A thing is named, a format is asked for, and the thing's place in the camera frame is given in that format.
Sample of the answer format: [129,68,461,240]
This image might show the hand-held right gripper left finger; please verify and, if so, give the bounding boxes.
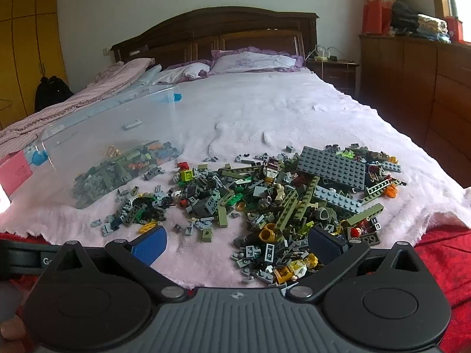
[39,225,188,301]

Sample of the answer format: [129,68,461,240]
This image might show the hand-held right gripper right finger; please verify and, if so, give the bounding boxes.
[288,226,431,300]

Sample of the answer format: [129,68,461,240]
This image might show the stored building brick heap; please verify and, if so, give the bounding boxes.
[72,140,183,208]

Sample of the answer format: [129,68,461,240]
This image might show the building brick pile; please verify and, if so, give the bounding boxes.
[91,143,409,285]

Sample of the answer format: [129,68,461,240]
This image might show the clear plastic storage box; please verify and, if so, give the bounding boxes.
[37,84,185,210]

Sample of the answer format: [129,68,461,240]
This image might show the long blue-grey studded plate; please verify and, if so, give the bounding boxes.
[313,185,363,216]

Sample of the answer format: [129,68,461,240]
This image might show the large grey studded baseplate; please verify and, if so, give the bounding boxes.
[296,146,369,192]

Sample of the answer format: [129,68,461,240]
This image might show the pink flat box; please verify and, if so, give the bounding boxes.
[0,151,34,195]

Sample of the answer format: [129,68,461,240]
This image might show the pink fluffy blanket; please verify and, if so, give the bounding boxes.
[0,70,471,289]

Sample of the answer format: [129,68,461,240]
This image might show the pink striped quilt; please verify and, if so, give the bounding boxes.
[0,58,157,159]

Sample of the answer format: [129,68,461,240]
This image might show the black bag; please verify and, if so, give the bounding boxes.
[34,76,74,113]

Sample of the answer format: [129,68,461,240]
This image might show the wooden nightstand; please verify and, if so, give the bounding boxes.
[305,59,360,98]

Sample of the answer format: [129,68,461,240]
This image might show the white and purple pillow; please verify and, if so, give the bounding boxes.
[152,61,212,83]

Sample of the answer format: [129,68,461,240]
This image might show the brown wooden dresser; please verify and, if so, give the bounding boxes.
[359,34,471,188]

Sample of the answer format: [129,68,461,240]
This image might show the purple floral pillow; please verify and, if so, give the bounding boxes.
[210,46,306,74]

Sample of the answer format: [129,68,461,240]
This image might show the yellow wooden wardrobe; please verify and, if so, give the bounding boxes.
[0,0,69,129]

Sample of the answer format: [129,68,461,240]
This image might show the dark wooden headboard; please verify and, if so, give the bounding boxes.
[110,6,320,69]

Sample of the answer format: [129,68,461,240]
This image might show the heap of folded clothes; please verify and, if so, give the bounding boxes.
[390,1,453,43]

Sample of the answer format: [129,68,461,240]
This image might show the floral curtain with red hem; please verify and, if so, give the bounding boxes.
[362,0,398,34]

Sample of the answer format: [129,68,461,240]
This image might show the red box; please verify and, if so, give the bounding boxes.
[445,16,465,43]

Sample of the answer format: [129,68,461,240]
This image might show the window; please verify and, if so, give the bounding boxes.
[436,0,471,43]

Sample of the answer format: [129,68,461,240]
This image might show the white chargers with cables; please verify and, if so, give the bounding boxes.
[308,45,340,62]

